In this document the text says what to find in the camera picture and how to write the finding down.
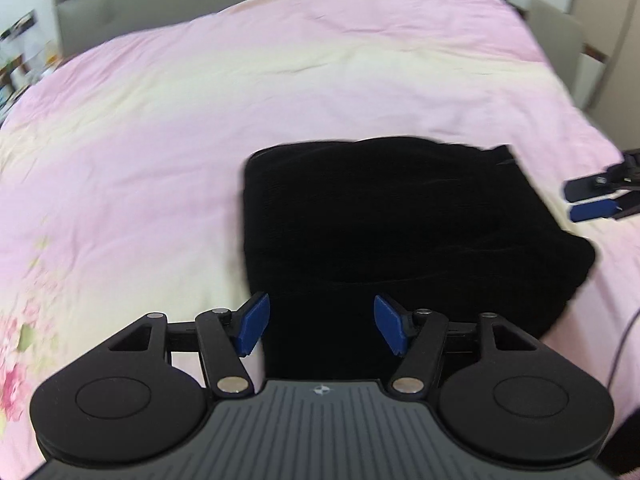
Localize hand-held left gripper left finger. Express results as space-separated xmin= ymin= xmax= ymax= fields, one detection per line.
xmin=105 ymin=291 xmax=272 ymax=398

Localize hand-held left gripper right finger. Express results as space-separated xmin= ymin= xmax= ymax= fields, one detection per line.
xmin=373 ymin=293 xmax=545 ymax=402

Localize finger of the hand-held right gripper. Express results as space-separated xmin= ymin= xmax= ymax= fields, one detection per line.
xmin=569 ymin=191 xmax=640 ymax=223
xmin=562 ymin=149 xmax=640 ymax=204

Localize black pants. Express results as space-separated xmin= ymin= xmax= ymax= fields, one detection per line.
xmin=241 ymin=136 xmax=597 ymax=381

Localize beige wardrobe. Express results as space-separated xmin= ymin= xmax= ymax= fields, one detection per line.
xmin=565 ymin=0 xmax=640 ymax=156

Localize grey chair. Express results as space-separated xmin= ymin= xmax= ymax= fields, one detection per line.
xmin=524 ymin=0 xmax=586 ymax=111

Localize pink floral blanket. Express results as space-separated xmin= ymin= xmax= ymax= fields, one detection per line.
xmin=0 ymin=0 xmax=640 ymax=480

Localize grey upholstered headboard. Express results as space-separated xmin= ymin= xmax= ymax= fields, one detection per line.
xmin=50 ymin=0 xmax=493 ymax=61

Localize cluttered desk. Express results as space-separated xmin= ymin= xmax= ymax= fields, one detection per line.
xmin=0 ymin=10 xmax=62 ymax=123

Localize black cable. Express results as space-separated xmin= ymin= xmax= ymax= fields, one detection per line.
xmin=606 ymin=310 xmax=640 ymax=396

